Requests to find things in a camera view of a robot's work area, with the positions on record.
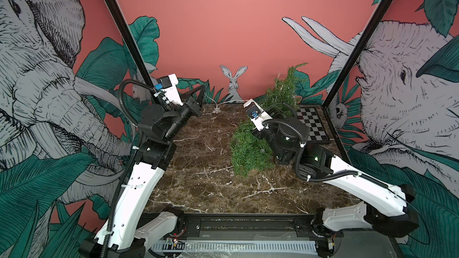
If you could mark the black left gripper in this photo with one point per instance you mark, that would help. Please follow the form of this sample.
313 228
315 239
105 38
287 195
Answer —
195 107

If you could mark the large green christmas tree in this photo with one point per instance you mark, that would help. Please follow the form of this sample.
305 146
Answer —
249 153

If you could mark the small green christmas tree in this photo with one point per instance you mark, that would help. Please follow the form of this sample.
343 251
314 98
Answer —
284 92

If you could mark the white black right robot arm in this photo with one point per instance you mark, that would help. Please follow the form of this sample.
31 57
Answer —
383 207

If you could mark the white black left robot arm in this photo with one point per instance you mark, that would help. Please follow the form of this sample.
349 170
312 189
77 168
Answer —
158 124

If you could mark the black white chessboard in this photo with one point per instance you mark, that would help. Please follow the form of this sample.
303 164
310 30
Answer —
310 117

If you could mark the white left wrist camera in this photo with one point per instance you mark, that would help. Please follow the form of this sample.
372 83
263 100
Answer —
168 86

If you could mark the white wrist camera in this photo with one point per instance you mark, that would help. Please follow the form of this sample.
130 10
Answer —
256 114
168 86

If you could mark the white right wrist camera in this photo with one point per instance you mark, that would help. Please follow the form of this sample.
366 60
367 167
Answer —
256 114

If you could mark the black frame post left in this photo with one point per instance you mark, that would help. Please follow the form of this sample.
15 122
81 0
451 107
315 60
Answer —
128 38

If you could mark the black frame post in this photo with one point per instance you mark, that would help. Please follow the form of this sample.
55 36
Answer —
366 35
128 38

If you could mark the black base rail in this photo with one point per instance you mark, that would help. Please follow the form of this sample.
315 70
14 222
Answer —
197 225

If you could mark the white slotted cable tray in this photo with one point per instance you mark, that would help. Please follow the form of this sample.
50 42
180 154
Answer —
214 247

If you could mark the black frame post right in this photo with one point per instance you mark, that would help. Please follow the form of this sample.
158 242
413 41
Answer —
366 35

